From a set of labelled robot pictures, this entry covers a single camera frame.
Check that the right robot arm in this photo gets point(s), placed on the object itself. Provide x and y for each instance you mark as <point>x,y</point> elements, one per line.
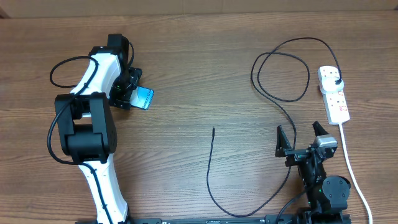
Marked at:
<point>327,195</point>

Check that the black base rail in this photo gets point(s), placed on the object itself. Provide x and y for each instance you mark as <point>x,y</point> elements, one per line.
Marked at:
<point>268,219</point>

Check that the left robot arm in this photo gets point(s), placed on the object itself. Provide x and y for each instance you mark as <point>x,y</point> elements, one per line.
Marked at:
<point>86,127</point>

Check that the white power strip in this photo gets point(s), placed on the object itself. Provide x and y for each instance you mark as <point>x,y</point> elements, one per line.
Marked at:
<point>335,103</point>

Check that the blue screen smartphone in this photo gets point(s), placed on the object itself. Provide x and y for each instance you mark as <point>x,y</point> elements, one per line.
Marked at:
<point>141,98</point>

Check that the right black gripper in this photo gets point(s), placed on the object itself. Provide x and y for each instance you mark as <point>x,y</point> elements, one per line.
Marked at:
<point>296,155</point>

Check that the cardboard wall panel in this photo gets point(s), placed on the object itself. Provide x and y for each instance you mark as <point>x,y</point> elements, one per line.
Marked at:
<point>86,8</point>

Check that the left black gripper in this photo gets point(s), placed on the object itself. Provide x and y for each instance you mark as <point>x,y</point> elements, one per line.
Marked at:
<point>134,73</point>

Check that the white charger plug adapter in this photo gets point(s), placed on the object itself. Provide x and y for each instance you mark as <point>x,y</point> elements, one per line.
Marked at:
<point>329,85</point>

